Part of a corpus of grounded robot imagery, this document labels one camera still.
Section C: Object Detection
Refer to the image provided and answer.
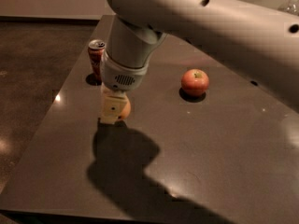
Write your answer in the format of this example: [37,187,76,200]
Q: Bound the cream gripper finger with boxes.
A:
[99,84,128,124]

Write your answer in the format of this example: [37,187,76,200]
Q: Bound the orange fruit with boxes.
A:
[118,97,131,121]

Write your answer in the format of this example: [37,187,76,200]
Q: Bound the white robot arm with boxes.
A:
[100,0,299,124]

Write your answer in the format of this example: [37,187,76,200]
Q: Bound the red coke can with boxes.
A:
[88,39,106,82]

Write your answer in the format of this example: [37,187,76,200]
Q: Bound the red apple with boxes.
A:
[181,69,209,97]

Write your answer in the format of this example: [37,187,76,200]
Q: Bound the clear plastic bottle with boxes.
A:
[278,0,299,16]

